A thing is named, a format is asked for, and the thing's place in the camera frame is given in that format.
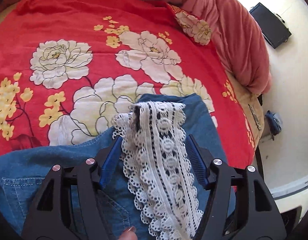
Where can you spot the black television monitor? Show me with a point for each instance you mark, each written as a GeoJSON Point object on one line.
{"type": "Point", "coordinates": [273, 28]}

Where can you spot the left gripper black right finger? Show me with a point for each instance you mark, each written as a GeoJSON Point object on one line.
{"type": "Point", "coordinates": [198, 164]}

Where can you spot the blue object on floor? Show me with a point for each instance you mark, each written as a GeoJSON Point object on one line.
{"type": "Point", "coordinates": [275, 123]}

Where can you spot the red floral blanket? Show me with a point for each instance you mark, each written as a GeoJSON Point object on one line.
{"type": "Point", "coordinates": [68, 66]}

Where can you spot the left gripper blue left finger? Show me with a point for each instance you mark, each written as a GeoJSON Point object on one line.
{"type": "Point", "coordinates": [107, 161]}

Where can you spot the blue denim pants lace hem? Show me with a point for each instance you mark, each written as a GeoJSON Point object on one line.
{"type": "Point", "coordinates": [152, 186]}

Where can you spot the beige bed sheet mattress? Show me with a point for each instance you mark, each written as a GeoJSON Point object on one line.
{"type": "Point", "coordinates": [251, 107]}

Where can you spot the salmon pink comforter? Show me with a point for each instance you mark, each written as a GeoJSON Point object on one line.
{"type": "Point", "coordinates": [236, 35]}

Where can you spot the left hand red nails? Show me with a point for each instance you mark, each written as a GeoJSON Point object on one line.
{"type": "Point", "coordinates": [129, 234]}

